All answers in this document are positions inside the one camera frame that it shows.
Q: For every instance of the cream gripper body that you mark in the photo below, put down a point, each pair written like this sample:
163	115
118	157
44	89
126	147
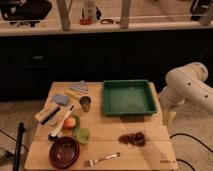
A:
168	116

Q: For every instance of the dark red grape bunch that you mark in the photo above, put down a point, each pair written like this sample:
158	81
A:
137	139

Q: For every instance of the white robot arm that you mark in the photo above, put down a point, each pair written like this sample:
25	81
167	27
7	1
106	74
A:
185	83

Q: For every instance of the green plastic tray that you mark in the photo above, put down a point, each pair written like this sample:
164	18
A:
127	98

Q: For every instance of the small metal cup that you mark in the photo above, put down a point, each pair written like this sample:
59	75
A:
85	102

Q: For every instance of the small green cup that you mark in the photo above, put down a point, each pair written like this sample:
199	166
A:
83	135

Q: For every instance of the silver metal fork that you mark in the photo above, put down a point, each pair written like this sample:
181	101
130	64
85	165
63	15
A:
93	162

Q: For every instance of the grey triangular block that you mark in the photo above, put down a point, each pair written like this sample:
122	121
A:
80	86

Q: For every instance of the green leaf plate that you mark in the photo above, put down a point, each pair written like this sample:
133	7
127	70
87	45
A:
77	125

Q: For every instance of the yellow stick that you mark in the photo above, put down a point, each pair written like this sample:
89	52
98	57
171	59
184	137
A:
72	94

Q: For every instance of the red yellow apple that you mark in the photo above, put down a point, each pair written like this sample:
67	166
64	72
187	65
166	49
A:
69	123

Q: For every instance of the dark red bowl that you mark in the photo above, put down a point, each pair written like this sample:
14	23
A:
64	152

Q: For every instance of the wooden block with black bar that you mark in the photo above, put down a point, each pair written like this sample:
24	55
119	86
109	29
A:
47	116

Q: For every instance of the white bottle on shelf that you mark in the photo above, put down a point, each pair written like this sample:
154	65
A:
90	10

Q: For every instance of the black pole stand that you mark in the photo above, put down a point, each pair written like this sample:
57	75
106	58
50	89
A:
16	160

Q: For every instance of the black office chair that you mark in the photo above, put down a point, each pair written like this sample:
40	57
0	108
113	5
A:
30	12

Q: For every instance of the white handled black brush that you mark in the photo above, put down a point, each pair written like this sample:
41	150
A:
53	135

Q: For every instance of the orange ring object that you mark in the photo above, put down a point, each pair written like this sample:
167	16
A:
84	20

